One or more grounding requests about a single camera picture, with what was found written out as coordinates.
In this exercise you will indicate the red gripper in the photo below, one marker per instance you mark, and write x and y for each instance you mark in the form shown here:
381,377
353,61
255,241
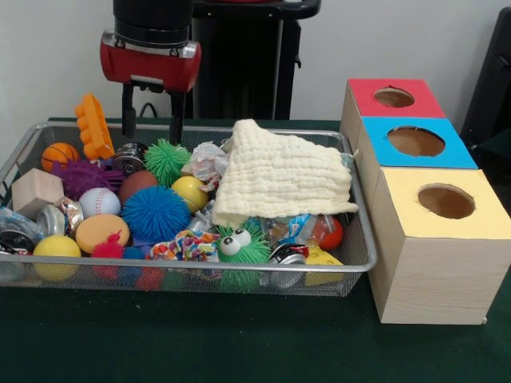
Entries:
151,68

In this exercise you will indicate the orange plastic toy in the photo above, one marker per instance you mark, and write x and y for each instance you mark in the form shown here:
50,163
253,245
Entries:
96,127

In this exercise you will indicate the blue spiky ball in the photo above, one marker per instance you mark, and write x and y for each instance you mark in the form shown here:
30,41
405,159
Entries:
155,213

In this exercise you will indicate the cream muslin cloth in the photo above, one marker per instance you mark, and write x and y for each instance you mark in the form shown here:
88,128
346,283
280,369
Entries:
279,171

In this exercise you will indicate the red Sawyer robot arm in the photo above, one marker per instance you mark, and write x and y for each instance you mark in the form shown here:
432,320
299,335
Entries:
151,20

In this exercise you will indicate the wooden box with three holes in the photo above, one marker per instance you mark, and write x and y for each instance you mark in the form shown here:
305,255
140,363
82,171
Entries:
439,279

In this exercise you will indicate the green spiky ball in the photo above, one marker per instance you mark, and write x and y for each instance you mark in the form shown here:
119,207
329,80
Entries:
161,161

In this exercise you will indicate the purple spiky ball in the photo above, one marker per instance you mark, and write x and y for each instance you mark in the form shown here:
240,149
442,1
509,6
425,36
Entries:
84,177

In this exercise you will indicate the small orange basketball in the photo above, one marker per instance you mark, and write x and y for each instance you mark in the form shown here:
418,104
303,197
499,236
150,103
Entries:
60,157

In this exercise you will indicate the white baseball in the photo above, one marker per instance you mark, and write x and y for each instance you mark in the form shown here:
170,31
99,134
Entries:
100,203

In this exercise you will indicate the yellow ball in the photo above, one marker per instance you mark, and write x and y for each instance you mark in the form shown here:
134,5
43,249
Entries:
56,247

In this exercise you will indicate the green spiky toy with eyes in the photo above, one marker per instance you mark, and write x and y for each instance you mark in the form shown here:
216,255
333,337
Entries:
257,249

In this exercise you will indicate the black stand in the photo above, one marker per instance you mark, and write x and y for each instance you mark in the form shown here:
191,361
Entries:
493,72

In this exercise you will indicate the dark green side tablecloth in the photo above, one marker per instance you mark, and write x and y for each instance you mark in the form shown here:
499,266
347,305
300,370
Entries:
497,144

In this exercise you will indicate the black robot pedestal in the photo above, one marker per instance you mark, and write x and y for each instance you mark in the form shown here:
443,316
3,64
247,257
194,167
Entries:
247,60

